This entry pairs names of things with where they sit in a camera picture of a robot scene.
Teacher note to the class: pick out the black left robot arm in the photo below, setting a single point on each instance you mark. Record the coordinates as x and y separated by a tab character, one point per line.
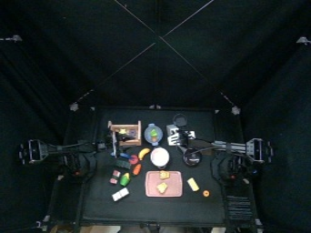
52	149

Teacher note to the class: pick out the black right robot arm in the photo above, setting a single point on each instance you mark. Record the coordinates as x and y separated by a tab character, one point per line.
239	147

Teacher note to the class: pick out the purple toy piece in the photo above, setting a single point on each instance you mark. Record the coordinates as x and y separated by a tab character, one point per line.
133	132

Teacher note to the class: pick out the wooden toy crate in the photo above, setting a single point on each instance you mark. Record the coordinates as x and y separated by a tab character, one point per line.
135	142

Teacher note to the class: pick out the yellow toy star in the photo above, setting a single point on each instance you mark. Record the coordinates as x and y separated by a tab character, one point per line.
123	131

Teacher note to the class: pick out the small black toy pan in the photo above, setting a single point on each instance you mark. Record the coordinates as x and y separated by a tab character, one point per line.
181	120

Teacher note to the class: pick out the blue toy piece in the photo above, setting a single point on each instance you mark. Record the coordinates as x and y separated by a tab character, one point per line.
124	155

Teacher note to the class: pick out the blue toy bowl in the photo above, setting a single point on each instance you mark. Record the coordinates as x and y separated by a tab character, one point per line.
149	135

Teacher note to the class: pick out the yellow toy banana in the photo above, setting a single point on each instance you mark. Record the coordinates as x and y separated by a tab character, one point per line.
143	153

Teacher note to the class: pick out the red toy piece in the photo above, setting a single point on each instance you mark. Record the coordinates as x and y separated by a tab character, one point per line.
134	159

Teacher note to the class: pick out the white plate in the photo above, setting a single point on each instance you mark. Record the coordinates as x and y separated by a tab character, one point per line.
159	157

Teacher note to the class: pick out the dark green toy vegetable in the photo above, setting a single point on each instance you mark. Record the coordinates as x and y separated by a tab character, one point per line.
123	164

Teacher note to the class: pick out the orange toy carrot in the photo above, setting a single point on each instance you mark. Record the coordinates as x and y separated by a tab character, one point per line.
137	169

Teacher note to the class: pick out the pink red toy block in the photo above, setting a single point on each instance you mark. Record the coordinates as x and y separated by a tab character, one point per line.
115	177

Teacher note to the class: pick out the small toy toast slice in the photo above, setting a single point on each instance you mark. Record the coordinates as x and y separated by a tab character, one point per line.
165	174

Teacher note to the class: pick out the green yellow toy corn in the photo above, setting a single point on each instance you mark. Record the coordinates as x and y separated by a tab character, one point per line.
124	179

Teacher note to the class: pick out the pink cutting board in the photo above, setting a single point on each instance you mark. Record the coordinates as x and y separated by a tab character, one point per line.
175	184

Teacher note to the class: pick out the yellow toy butter block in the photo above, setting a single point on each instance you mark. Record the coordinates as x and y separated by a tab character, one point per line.
193	184

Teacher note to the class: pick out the white toy box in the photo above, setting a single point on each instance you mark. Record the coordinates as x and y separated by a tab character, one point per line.
120	194

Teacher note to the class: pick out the metal frame corner bracket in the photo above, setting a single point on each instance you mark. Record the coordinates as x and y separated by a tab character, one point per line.
235	110
303	40
15	38
74	106

